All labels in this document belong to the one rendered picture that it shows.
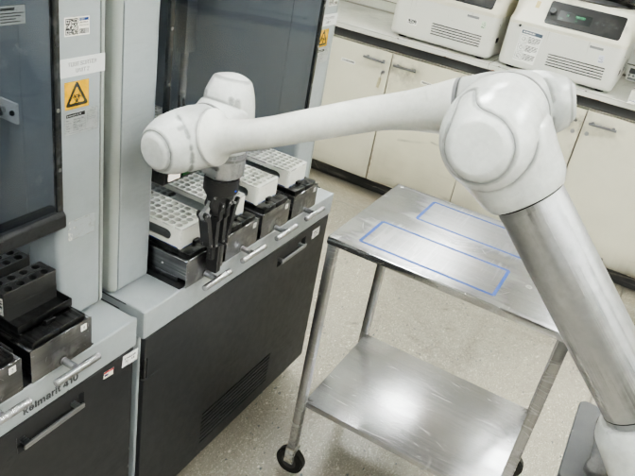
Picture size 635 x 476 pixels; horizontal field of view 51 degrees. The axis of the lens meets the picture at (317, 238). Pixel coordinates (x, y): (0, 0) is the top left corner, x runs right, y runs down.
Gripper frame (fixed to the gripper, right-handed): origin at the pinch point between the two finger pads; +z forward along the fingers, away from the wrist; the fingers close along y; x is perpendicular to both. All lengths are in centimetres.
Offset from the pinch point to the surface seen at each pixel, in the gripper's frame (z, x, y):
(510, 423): 52, 70, -58
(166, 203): -6.6, -15.8, -2.0
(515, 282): -2, 59, -38
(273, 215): 1.2, -2.5, -28.9
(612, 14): -44, 41, -236
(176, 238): -4.0, -6.7, 5.1
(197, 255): -0.8, -2.1, 3.0
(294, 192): -1.7, -3.4, -40.0
